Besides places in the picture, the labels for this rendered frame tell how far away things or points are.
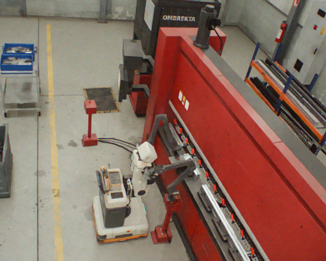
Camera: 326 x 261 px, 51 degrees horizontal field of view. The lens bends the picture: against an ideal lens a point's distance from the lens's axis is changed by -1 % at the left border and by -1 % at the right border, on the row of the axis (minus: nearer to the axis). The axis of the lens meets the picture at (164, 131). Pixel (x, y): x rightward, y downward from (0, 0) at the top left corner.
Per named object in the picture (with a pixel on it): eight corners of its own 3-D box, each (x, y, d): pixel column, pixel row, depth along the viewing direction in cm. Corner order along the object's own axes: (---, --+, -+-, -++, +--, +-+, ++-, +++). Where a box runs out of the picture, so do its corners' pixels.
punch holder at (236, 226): (230, 223, 358) (235, 213, 348) (237, 221, 361) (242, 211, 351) (237, 235, 347) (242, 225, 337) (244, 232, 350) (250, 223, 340)
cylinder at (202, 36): (190, 41, 413) (198, 2, 384) (208, 41, 422) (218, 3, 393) (201, 54, 389) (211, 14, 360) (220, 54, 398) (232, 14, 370)
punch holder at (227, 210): (221, 207, 372) (226, 198, 362) (229, 206, 375) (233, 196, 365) (228, 218, 361) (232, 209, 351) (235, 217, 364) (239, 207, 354)
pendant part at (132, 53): (118, 89, 524) (122, 38, 472) (133, 91, 529) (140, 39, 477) (118, 109, 486) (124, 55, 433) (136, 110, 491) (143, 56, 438)
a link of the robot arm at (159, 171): (193, 155, 389) (194, 159, 380) (195, 166, 394) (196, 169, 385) (155, 165, 390) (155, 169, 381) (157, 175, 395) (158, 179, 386)
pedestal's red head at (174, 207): (162, 199, 428) (165, 190, 417) (175, 198, 433) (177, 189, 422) (167, 212, 413) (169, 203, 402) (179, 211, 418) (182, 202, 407)
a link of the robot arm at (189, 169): (192, 161, 392) (193, 166, 382) (195, 164, 394) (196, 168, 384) (165, 186, 401) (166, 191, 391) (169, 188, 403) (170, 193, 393)
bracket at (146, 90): (130, 88, 526) (131, 84, 521) (145, 87, 535) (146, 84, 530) (138, 103, 498) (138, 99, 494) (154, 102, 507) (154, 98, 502)
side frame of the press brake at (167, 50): (138, 159, 573) (159, 27, 432) (185, 153, 604) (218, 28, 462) (143, 169, 556) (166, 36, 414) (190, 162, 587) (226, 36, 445)
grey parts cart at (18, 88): (6, 90, 662) (-1, 45, 603) (41, 89, 682) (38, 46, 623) (2, 118, 597) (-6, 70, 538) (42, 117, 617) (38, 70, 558)
